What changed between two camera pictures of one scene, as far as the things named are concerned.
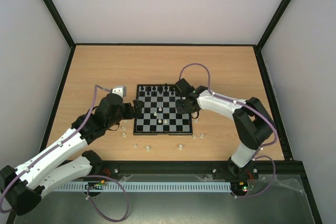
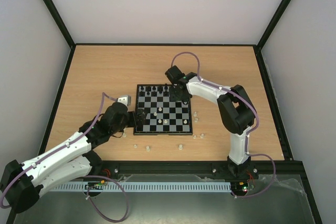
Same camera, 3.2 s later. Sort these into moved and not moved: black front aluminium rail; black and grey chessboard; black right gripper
Moved: black right gripper
Not moved: black and grey chessboard; black front aluminium rail
